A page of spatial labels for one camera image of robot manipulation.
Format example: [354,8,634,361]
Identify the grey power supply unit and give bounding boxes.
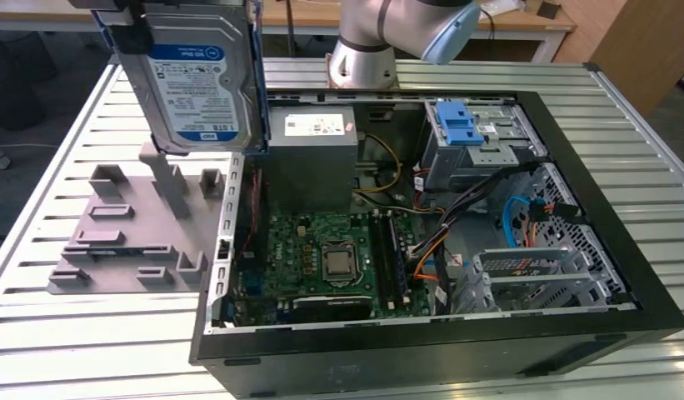
[265,104,358,213]

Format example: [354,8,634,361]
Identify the blue plastic drive latch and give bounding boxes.
[435,99,482,147]

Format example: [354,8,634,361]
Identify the silver CPU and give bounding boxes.
[322,248,357,281]

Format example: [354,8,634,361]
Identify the black graphics card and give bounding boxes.
[289,294,373,322]

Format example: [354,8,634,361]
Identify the wooden cabinet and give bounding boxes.
[551,0,684,118]

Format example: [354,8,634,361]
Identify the grey parts rack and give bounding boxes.
[44,141,230,298]

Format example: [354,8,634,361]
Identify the coloured power wire black connector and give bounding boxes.
[519,198,582,251]

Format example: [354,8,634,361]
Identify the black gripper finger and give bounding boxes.
[117,0,154,55]

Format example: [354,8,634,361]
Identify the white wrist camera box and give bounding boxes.
[68,0,125,12]

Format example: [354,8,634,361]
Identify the black cable bundle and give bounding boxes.
[406,162,542,318]

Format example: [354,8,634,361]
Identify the black office chair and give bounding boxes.
[0,31,58,133]

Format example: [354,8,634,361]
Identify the CPU socket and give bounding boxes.
[317,239,364,289]

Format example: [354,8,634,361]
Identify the metal optical drive cage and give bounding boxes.
[421,99,546,193]

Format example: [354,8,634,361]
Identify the blue data wire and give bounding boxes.
[501,195,534,251]

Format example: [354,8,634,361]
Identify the black PC case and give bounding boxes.
[188,87,684,397]

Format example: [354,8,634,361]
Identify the wooden desk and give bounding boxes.
[0,0,575,63]

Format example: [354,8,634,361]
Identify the blue RAM stick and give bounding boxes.
[385,211,410,305]
[84,247,170,258]

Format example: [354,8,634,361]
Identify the hard disk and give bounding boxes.
[89,0,272,158]

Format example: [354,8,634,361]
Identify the metal disk bay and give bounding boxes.
[466,245,623,313]

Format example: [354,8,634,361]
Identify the green motherboard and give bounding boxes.
[224,210,431,324]

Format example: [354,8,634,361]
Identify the yellow wire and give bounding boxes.
[352,132,403,195]

